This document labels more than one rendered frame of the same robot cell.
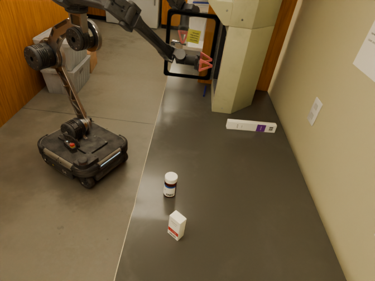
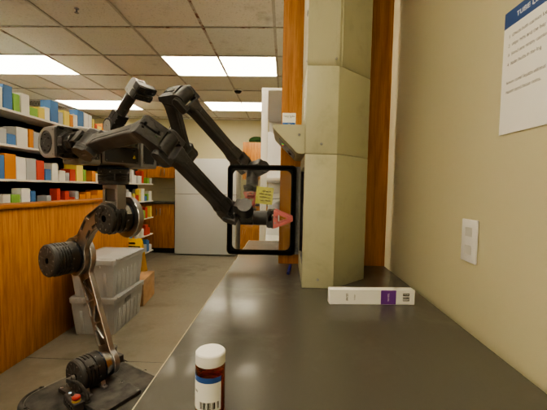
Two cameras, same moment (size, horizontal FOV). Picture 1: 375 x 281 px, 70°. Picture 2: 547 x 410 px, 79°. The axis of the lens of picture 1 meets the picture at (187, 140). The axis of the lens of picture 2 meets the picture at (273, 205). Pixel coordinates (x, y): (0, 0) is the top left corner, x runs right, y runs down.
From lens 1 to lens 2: 0.47 m
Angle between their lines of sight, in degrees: 34
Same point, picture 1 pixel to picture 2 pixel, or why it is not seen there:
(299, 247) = not seen: outside the picture
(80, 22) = (115, 195)
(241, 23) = (321, 148)
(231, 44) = (313, 176)
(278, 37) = (378, 188)
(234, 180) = (361, 375)
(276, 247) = not seen: outside the picture
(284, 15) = (378, 160)
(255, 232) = not seen: outside the picture
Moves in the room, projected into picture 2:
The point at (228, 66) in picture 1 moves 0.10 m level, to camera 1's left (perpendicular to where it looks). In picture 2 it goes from (314, 210) to (286, 209)
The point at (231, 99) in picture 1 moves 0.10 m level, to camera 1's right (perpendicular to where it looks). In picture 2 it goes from (330, 262) to (359, 263)
